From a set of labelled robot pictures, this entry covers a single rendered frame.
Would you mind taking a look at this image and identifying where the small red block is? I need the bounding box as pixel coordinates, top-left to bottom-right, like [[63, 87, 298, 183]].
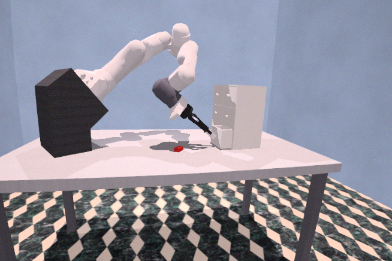
[[174, 146, 183, 152]]

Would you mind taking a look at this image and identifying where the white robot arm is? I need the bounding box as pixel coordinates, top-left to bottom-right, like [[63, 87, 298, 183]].
[[74, 23, 198, 120]]

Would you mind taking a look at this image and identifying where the white chest of drawers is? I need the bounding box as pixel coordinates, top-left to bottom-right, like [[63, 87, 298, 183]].
[[213, 85, 267, 150]]

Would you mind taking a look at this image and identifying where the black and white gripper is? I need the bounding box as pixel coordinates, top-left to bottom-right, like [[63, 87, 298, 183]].
[[180, 104, 217, 139]]

